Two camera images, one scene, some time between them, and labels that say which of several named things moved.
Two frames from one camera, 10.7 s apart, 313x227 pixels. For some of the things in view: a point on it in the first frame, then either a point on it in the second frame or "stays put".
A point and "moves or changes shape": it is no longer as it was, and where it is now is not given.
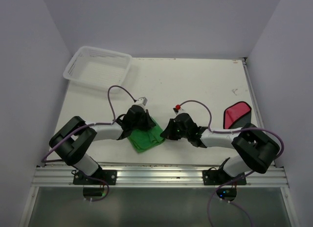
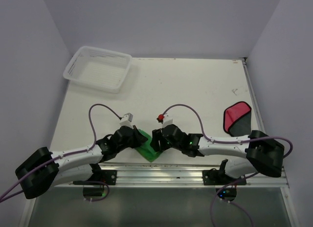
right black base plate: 213,177 stays put
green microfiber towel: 144,140 moves or changes shape
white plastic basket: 98,68 stays put
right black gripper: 168,132 to 156,137
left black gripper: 148,119 to 140,139
